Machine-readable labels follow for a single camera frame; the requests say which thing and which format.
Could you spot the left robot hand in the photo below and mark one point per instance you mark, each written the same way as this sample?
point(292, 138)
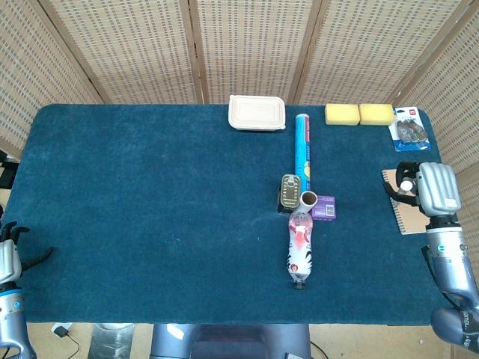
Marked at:
point(9, 261)

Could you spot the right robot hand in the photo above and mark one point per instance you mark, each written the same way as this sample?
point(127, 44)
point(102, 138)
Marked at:
point(439, 190)

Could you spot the clear test tube white cap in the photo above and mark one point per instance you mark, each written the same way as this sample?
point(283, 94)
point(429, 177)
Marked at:
point(407, 186)

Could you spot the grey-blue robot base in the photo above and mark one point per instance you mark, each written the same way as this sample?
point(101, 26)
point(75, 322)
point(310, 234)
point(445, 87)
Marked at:
point(232, 342)

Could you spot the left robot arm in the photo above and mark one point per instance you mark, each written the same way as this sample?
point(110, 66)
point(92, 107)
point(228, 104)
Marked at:
point(13, 321)

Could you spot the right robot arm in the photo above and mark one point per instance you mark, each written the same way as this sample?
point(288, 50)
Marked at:
point(453, 261)

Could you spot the purple box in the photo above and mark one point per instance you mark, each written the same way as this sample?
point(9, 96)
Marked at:
point(325, 211)

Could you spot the white cup with brown interior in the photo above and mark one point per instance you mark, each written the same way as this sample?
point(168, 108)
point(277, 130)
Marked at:
point(307, 205)

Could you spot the brown spiral notebook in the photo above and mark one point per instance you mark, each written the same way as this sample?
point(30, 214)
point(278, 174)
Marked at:
point(411, 220)

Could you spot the blue blister pack of clips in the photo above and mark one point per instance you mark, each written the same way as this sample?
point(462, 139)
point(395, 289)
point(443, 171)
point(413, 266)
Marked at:
point(409, 131)

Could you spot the black white background object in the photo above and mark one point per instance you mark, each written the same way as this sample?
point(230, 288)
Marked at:
point(5, 175)

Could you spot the yellow sponge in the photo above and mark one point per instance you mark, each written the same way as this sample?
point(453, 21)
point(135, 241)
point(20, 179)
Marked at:
point(341, 114)
point(376, 114)

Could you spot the shiny metal floor plate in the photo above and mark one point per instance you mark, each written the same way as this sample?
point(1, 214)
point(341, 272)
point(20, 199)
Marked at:
point(112, 342)

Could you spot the blue cling film roll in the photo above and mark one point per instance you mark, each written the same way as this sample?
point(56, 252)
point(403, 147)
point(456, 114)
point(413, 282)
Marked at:
point(303, 149)

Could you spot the black tin can gold lid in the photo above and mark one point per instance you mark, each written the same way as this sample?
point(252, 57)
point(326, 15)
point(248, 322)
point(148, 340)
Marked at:
point(290, 190)

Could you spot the blue table cloth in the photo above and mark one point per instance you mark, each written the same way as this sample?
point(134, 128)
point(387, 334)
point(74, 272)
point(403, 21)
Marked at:
point(149, 205)

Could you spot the plastic bottle black cap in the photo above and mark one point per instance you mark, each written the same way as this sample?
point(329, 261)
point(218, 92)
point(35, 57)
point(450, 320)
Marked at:
point(299, 254)

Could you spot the beige lidded food container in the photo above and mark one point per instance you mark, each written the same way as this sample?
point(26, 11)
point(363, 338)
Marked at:
point(256, 112)

